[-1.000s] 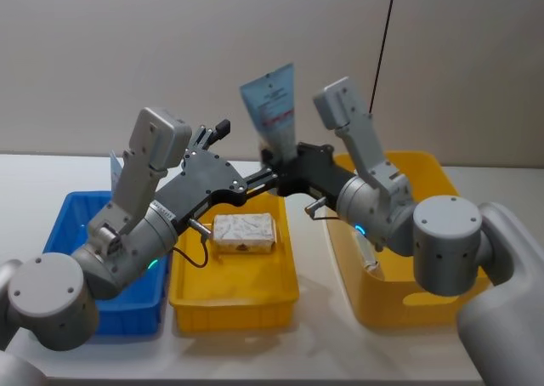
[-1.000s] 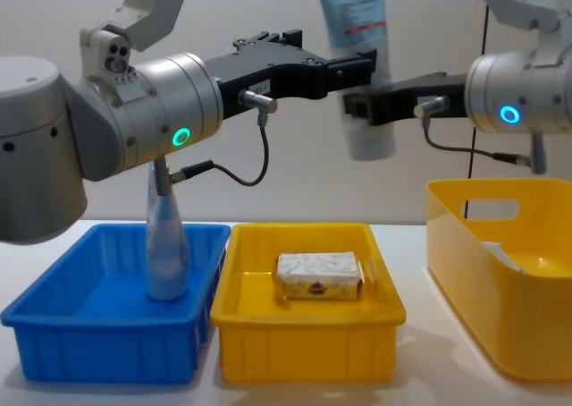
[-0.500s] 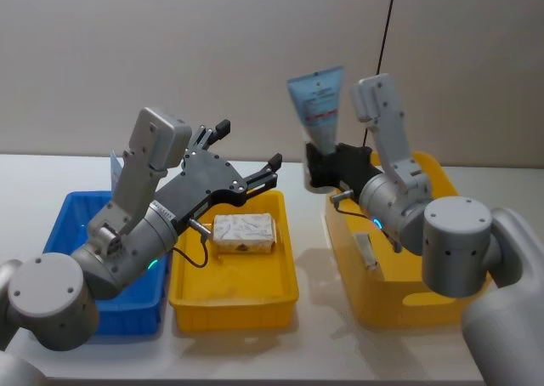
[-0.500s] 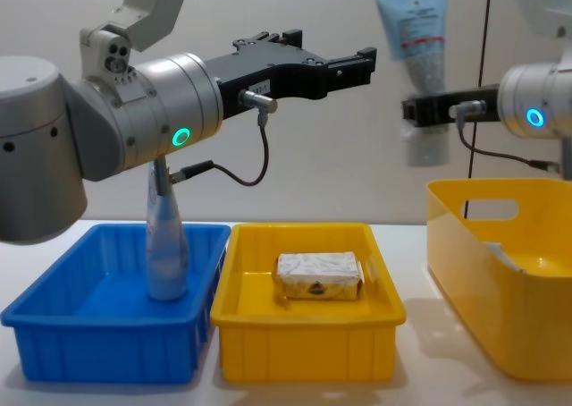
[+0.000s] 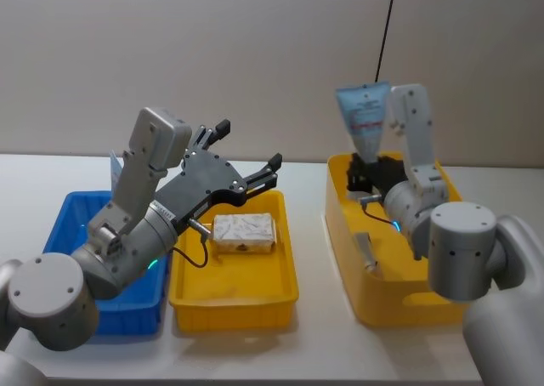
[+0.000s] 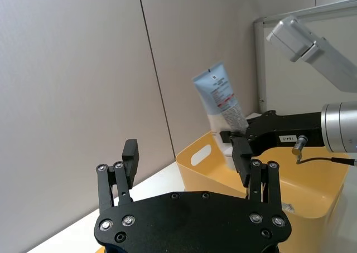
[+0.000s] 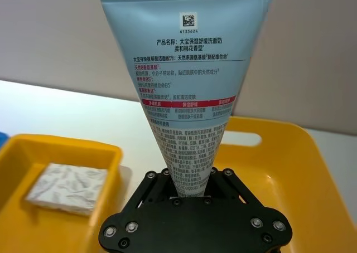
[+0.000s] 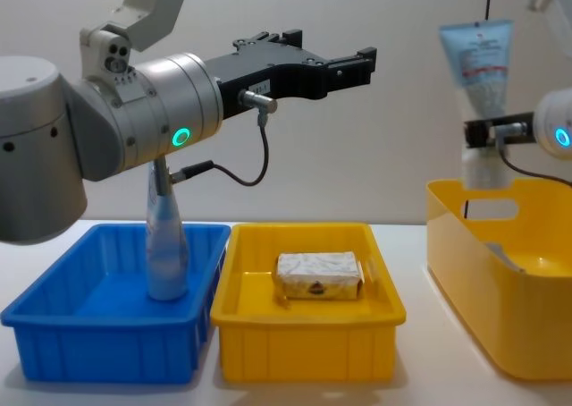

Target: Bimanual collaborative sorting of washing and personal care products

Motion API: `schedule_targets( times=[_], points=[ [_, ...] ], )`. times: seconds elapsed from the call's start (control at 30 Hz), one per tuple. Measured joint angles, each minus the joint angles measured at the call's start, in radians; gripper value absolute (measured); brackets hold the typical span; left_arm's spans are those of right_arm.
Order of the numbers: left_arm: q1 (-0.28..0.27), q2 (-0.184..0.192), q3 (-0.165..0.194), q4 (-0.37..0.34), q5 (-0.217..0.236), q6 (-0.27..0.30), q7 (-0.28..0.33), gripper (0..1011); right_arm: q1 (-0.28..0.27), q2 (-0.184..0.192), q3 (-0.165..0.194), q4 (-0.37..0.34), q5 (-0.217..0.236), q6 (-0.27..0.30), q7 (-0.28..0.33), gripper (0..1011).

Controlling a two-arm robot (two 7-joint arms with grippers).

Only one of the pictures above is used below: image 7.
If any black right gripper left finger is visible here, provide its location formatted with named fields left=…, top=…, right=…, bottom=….
left=122, top=167, right=180, bottom=212

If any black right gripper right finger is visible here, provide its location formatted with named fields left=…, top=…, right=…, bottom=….
left=205, top=167, right=269, bottom=209

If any pale blue cosmetic tube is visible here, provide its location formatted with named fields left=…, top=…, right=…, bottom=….
left=98, top=0, right=276, bottom=200

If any large yellow plastic tray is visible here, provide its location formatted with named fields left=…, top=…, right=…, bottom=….
left=214, top=116, right=357, bottom=253

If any white patterned tissue pack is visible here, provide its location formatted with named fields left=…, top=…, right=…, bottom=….
left=24, top=162, right=110, bottom=217

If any small yellow plastic box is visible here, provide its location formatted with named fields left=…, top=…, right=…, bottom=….
left=0, top=133, right=124, bottom=253

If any blue plastic object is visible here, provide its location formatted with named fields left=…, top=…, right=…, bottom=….
left=0, top=130, right=9, bottom=151

